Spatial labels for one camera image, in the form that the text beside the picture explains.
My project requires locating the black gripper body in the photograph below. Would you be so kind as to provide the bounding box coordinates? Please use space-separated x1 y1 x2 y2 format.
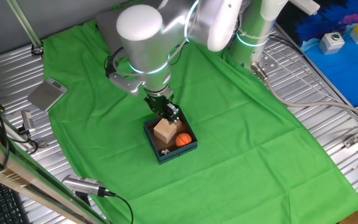
144 92 175 118

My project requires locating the large wooden block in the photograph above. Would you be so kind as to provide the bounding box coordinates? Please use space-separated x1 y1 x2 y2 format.
153 118 178 144

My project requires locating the green cloth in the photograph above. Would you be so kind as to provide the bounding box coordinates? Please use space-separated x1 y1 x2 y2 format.
43 0 358 224

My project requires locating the metal desk frame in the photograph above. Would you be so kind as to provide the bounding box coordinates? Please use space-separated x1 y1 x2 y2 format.
0 93 110 224

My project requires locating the black camera cable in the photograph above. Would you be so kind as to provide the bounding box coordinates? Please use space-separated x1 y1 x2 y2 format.
104 190 135 224

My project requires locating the orange toy basketball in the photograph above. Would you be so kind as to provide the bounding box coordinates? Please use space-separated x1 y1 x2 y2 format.
175 133 193 147

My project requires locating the silver digital scale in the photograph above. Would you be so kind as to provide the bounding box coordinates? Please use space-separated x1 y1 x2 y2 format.
26 77 69 112

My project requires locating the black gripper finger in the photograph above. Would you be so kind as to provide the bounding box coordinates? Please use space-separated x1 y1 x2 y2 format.
165 111 180 124
165 103 180 115

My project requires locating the white power strip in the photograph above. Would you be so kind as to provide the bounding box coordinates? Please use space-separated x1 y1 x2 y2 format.
287 0 321 16

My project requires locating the black camera stand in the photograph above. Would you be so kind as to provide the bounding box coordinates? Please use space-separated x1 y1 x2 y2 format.
75 190 92 207

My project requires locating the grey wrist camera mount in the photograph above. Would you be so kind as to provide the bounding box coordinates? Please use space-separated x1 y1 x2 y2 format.
108 72 143 96

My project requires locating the dark green gift box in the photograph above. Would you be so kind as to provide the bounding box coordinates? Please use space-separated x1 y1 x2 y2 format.
143 107 198 165

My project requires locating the grey corrugated conduit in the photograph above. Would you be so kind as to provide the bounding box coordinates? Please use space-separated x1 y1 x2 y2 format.
250 61 358 125

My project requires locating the blue patterned mat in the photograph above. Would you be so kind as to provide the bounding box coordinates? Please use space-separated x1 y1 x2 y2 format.
277 0 358 108

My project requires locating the small silver camera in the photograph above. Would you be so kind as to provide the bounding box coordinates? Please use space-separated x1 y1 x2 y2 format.
21 110 37 133

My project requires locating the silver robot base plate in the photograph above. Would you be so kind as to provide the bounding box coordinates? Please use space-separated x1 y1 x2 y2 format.
249 53 280 77

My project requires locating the aluminium pole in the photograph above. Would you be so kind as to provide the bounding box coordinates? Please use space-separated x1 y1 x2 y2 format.
6 0 45 57

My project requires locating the grey box green button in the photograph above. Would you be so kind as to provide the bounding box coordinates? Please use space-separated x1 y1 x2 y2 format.
318 32 346 56

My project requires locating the long silver ribbed camera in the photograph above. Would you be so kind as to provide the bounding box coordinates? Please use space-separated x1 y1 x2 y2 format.
61 174 117 198

